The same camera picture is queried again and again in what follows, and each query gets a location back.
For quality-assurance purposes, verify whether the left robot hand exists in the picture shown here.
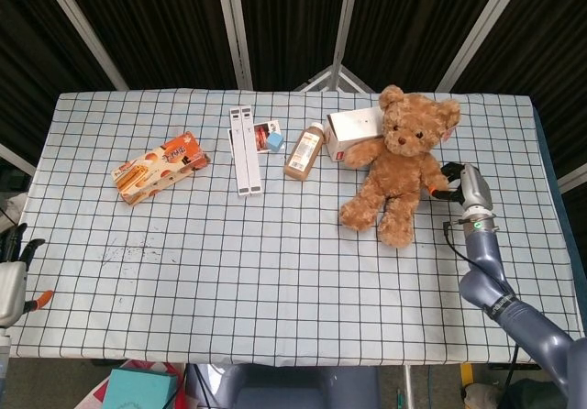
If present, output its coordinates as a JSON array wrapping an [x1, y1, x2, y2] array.
[[0, 223, 54, 328]]

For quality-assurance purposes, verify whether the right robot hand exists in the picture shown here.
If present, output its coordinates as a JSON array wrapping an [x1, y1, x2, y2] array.
[[429, 161, 495, 215]]

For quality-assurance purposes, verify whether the brown teddy bear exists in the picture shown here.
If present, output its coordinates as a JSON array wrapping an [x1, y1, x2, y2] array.
[[338, 84, 461, 249]]

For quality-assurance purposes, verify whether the white cardboard box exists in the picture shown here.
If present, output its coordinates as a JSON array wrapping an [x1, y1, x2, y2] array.
[[324, 107, 385, 163]]

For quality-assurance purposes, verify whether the teal box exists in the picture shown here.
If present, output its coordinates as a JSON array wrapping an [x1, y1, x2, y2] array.
[[101, 367, 178, 409]]

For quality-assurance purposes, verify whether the brown drink bottle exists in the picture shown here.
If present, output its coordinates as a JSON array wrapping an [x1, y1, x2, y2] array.
[[283, 122, 327, 183]]

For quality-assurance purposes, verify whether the orange biscuit box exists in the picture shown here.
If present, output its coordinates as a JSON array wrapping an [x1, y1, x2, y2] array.
[[111, 131, 212, 207]]

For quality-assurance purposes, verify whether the blue checked tablecloth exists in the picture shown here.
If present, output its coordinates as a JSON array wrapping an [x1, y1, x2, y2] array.
[[0, 88, 580, 367]]

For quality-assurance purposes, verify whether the small photo card box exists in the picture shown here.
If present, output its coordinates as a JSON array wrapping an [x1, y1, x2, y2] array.
[[227, 123, 282, 155]]

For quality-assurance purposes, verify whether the long white box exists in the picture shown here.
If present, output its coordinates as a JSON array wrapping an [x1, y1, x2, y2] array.
[[229, 105, 264, 196]]

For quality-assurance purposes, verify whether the white metal frame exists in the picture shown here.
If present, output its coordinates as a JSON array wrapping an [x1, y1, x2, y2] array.
[[0, 0, 587, 194]]

